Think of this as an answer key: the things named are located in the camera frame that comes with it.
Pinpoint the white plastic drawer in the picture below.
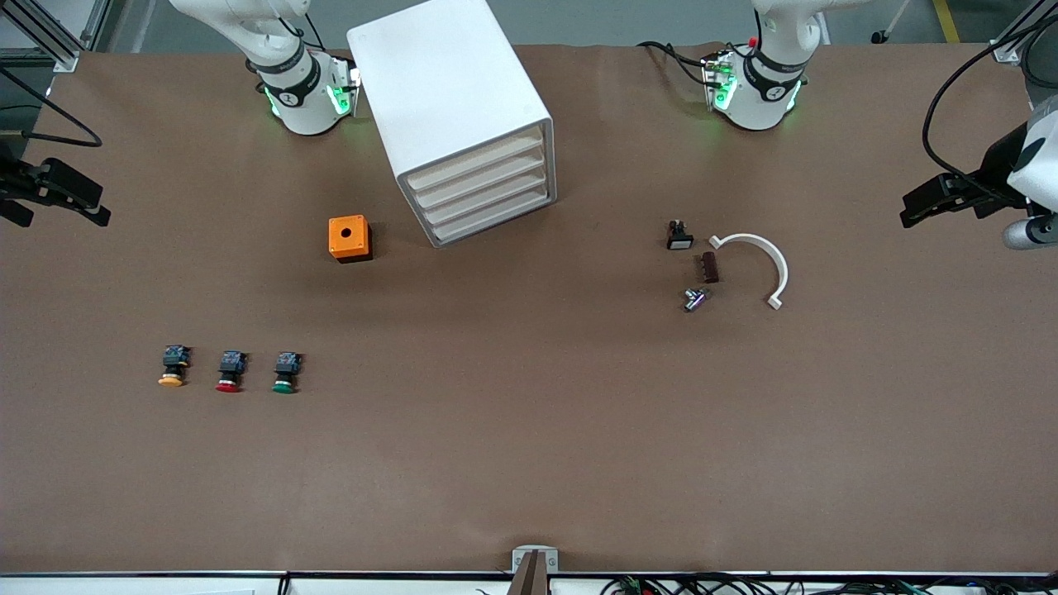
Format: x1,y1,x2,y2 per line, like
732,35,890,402
430,188,552,245
404,126,546,193

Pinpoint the white drawer cabinet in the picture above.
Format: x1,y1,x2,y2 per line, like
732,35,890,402
346,0,557,250

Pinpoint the black cable bundle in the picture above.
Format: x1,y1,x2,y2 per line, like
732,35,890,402
602,574,1058,595

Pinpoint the aluminium frame profile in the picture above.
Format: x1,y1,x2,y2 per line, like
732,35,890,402
0,0,93,73
992,0,1058,64

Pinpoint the green push button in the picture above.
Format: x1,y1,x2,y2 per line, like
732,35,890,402
272,351,303,395

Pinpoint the black left base cable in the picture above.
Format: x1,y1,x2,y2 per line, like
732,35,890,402
636,40,713,88

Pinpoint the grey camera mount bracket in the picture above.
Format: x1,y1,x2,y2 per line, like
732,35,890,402
512,545,560,595

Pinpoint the white table edge rail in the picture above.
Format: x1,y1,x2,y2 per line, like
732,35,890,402
0,570,1058,595

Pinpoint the orange button enclosure box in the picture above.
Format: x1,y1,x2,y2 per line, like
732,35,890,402
328,215,374,264

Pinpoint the red push button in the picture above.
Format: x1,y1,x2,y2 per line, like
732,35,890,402
215,350,249,394

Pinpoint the white curved plastic bracket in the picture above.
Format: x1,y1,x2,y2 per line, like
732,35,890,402
708,233,789,311

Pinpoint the yellow push button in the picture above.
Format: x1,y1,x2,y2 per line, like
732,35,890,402
158,345,193,388

